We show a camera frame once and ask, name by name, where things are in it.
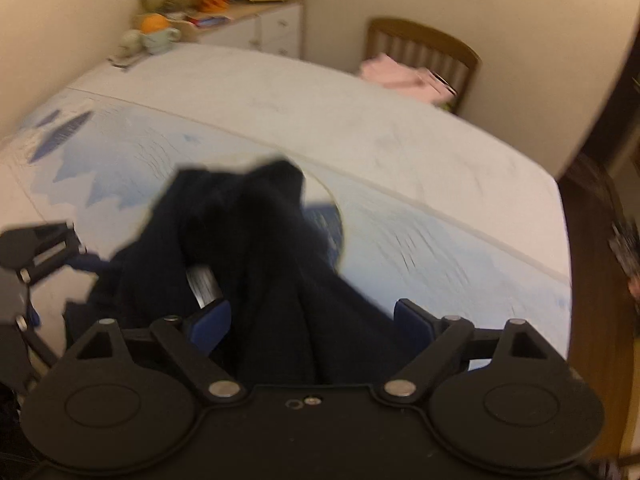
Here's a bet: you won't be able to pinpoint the wooden slatted chair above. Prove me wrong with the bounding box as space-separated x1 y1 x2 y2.
364 16 482 115

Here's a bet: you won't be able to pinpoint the pale green mug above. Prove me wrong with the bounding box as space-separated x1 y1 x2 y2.
142 27 181 55

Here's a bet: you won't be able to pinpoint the pink clothes on chair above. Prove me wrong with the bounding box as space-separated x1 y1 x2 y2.
358 53 457 106

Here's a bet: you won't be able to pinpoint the navy blue t-shirt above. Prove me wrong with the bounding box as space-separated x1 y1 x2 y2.
63 160 411 385

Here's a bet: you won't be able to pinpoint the white drawer cabinet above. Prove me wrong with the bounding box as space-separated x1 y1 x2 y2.
172 0 306 60

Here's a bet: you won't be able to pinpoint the orange fruit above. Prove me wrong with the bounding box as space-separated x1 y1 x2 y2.
139 13 171 35

